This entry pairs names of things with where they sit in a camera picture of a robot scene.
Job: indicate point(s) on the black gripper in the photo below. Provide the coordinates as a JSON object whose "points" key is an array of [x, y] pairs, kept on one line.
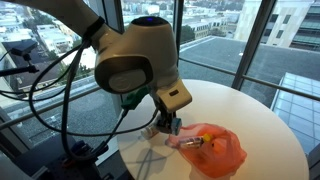
{"points": [[166, 117]]}

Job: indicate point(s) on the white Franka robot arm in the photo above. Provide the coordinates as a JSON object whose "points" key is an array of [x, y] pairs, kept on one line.
{"points": [[133, 53]]}

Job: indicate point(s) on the orange plastic bag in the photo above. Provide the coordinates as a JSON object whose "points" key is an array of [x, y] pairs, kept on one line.
{"points": [[216, 156]]}

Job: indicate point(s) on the black and blue robot stand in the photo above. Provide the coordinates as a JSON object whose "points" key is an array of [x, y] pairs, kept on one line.
{"points": [[56, 160]]}

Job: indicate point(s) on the grey window railing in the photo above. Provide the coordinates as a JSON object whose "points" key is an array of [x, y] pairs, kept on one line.
{"points": [[46, 108]]}

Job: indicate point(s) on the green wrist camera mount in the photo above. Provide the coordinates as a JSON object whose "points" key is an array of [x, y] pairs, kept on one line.
{"points": [[135, 99]]}

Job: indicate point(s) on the black camera on tripod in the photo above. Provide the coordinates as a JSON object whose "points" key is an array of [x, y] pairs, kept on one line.
{"points": [[21, 53]]}

